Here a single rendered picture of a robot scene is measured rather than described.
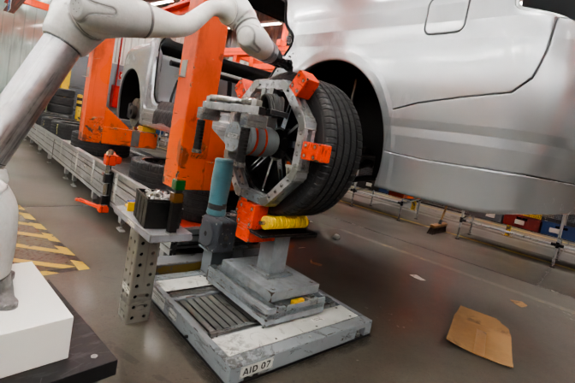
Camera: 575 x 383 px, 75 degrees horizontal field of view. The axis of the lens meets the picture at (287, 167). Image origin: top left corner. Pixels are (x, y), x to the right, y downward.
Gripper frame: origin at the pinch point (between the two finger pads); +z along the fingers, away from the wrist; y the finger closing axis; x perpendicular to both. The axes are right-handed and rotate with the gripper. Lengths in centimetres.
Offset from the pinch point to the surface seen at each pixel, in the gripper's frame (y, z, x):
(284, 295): 11, -4, -102
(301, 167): 17, -16, -45
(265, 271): -4, 5, -96
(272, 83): -1.5, -12.1, -10.2
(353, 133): 33.8, -1.9, -29.0
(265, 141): -0.4, -15.2, -35.8
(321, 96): 21.5, -12.9, -15.6
